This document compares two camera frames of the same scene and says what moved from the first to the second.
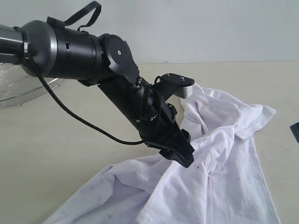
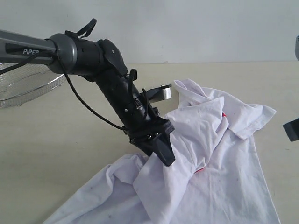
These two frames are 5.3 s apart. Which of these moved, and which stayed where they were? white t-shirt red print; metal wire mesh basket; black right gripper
Moved: black right gripper
Stayed: metal wire mesh basket; white t-shirt red print
